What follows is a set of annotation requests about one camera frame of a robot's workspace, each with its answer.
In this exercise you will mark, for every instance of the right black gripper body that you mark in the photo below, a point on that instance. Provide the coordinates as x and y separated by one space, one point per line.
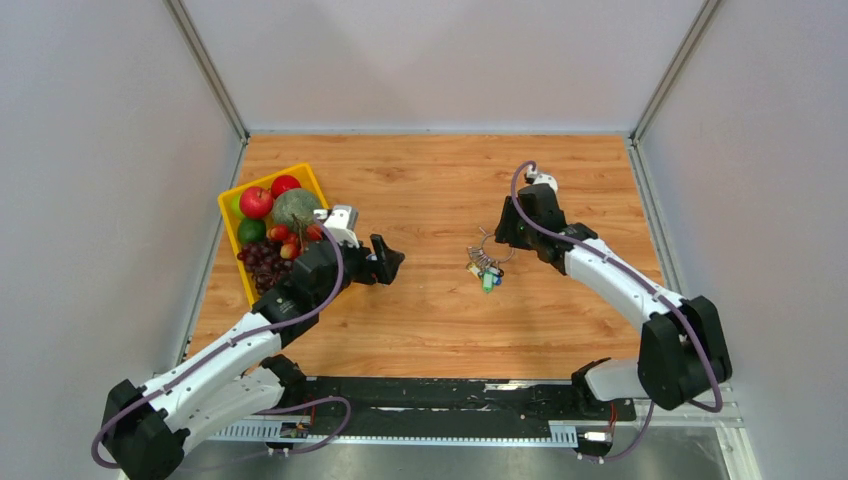
510 233

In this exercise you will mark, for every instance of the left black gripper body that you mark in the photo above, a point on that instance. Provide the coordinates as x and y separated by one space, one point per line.
356 267

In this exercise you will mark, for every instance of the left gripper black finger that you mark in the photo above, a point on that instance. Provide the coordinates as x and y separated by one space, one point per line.
381 273
382 252

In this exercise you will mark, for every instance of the silver keyring with keys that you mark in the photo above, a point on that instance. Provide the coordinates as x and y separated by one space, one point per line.
484 266

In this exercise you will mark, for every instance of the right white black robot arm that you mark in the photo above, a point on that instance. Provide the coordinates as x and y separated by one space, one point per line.
682 357

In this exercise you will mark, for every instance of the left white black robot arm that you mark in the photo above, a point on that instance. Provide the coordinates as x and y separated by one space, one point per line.
148 430

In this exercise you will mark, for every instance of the red cherry cluster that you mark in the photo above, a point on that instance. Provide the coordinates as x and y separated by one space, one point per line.
293 242

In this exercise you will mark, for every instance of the green netted melon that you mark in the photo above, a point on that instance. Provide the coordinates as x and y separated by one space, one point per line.
295 208

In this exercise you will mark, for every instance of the purple grape bunch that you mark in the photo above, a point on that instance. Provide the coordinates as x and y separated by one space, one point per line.
264 265

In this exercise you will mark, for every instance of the green lime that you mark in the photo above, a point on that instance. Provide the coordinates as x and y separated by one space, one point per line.
251 231

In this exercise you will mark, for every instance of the red apple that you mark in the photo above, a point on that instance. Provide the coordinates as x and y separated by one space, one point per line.
256 202
282 184

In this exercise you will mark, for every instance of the light green apple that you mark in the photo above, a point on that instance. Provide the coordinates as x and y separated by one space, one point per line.
234 207

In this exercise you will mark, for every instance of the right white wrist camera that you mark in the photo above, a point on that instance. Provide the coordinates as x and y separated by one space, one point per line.
534 176

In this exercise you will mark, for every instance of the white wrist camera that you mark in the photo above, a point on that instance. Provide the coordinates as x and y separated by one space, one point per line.
340 222
534 176

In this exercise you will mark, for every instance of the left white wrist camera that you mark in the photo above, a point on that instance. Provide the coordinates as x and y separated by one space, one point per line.
340 222

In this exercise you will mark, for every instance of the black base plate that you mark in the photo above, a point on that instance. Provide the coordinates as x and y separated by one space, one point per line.
447 408

